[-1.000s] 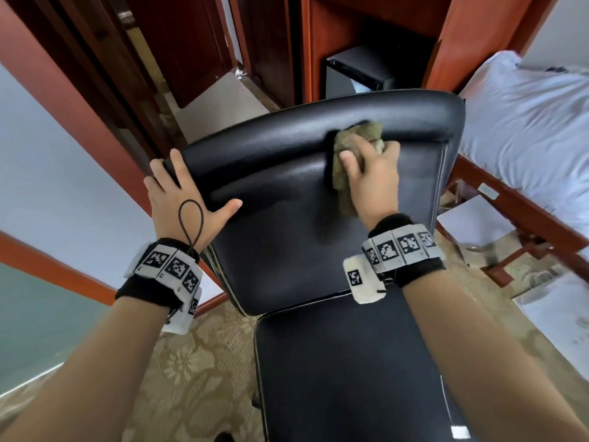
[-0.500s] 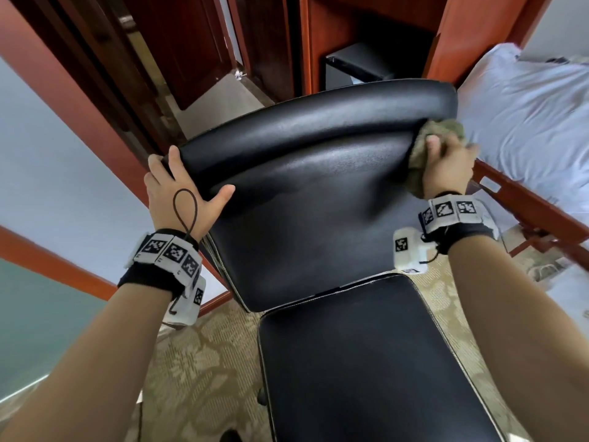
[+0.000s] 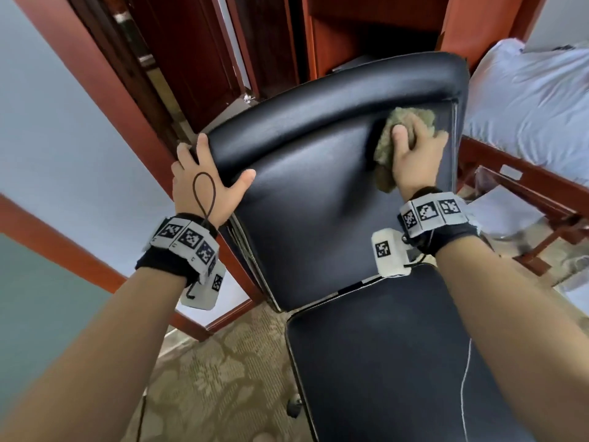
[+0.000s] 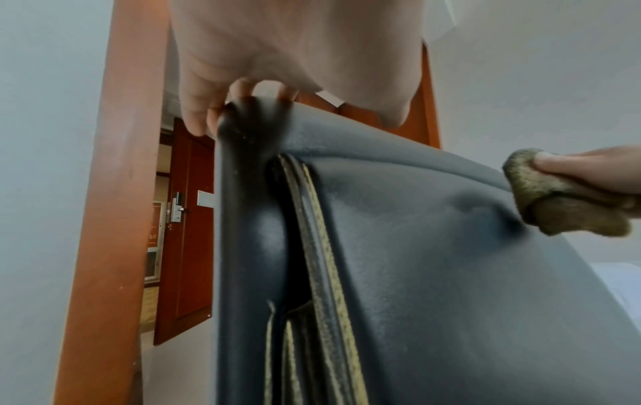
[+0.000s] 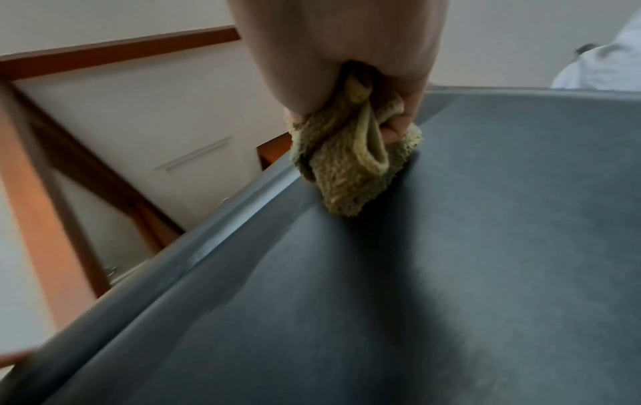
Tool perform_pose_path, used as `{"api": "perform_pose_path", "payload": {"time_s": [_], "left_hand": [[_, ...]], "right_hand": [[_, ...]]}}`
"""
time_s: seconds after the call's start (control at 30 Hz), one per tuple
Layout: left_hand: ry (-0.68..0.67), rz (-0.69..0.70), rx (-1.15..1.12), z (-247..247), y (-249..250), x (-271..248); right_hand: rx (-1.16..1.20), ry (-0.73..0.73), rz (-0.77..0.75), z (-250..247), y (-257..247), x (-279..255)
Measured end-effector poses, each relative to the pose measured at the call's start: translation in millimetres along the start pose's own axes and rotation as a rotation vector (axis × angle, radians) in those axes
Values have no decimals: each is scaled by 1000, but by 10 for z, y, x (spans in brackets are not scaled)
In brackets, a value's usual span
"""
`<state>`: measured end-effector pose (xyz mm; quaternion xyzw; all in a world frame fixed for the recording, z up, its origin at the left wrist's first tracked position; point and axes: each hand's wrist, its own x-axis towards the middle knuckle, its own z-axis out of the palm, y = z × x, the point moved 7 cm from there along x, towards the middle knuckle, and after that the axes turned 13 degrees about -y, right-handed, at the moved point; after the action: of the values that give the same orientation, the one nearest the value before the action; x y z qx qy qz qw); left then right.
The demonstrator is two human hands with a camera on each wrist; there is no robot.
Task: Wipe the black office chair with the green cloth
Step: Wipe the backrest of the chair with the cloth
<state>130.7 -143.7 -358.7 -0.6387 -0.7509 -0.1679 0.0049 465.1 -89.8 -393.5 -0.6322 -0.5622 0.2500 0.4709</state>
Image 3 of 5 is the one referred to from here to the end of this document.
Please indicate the person's right hand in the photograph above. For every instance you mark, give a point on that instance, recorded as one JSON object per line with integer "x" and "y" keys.
{"x": 419, "y": 161}

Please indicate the person's left hand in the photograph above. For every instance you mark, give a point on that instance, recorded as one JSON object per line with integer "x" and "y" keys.
{"x": 207, "y": 188}

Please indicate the green cleaning cloth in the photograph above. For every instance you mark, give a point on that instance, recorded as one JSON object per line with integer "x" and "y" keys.
{"x": 386, "y": 133}

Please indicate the black leather chair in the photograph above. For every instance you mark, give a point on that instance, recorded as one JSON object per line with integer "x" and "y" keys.
{"x": 322, "y": 216}

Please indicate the person's left forearm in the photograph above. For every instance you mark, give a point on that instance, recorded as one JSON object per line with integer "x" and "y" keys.
{"x": 83, "y": 363}

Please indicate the person's right forearm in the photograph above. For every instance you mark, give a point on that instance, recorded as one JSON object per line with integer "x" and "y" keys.
{"x": 525, "y": 345}

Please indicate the white marker right wristband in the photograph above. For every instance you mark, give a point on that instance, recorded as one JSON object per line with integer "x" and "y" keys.
{"x": 437, "y": 216}

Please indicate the white marker wristband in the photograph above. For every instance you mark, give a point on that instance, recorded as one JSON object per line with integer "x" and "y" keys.
{"x": 437, "y": 216}
{"x": 179, "y": 244}

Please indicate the white marker left wristband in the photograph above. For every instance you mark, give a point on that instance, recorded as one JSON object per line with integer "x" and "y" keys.
{"x": 179, "y": 244}

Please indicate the white paper sheet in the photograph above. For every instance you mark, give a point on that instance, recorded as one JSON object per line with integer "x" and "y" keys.
{"x": 502, "y": 211}

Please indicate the wooden luggage rack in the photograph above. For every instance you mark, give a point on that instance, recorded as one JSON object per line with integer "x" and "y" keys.
{"x": 525, "y": 179}

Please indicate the white pillow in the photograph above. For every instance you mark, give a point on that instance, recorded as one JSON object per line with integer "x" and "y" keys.
{"x": 534, "y": 96}

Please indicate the frosted glass panel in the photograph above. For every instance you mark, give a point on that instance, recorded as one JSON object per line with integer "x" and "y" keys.
{"x": 37, "y": 327}

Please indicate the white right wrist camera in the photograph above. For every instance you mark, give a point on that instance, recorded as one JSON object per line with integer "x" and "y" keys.
{"x": 391, "y": 253}

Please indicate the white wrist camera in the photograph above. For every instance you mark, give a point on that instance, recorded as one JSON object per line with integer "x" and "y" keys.
{"x": 391, "y": 253}
{"x": 207, "y": 292}

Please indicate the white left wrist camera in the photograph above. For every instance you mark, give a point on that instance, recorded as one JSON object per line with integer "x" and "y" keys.
{"x": 207, "y": 292}

